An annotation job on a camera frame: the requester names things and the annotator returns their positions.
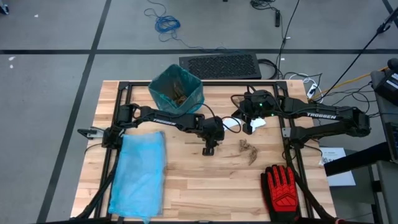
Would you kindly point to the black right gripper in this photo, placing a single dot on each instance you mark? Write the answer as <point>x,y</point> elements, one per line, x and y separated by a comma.
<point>258,113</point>

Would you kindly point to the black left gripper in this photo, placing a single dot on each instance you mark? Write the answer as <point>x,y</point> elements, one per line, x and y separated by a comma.
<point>214,127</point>

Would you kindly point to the white paper scrap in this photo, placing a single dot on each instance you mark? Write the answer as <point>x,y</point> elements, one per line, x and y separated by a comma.
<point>259,122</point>
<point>230,124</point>

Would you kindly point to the gray trash bin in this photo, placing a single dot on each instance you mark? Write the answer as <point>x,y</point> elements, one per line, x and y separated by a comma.
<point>178,111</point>

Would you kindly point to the large brown paper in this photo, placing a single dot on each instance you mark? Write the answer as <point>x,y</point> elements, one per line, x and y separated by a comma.
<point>179,98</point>

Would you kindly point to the light blue trash bag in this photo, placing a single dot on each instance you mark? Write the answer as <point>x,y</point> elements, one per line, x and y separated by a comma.
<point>136,174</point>

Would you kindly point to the teal trash bag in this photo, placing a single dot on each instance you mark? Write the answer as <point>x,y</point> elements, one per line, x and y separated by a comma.
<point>164,81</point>

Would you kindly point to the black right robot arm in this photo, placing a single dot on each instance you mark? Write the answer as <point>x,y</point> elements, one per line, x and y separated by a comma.
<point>323,116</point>

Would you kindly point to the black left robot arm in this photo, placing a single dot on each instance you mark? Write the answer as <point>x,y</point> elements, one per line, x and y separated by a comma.
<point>168,119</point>

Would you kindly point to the black vented computer case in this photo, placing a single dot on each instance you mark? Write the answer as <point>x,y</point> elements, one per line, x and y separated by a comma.
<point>220,66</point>

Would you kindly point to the white power strip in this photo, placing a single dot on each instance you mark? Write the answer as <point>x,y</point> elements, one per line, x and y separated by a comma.
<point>311,91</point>

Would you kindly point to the red and black work glove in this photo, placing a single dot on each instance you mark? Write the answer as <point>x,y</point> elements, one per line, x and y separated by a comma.
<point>281,193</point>

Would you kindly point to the black power strip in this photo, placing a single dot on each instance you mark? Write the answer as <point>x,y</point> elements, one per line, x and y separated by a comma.
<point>277,18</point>

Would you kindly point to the white paper sheet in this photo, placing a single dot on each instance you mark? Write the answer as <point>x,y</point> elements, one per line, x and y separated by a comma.
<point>342,179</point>

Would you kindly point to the black device with label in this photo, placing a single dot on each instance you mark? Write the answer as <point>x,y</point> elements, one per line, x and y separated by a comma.
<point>385,87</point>

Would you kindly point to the thin black pole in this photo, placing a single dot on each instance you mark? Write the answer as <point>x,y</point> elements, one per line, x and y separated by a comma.
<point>382,28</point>

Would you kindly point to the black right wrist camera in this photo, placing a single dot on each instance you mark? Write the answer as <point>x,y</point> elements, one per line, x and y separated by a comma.
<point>258,100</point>

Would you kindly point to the black metal table frame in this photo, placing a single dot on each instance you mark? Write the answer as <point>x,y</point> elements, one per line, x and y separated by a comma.
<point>233,83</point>

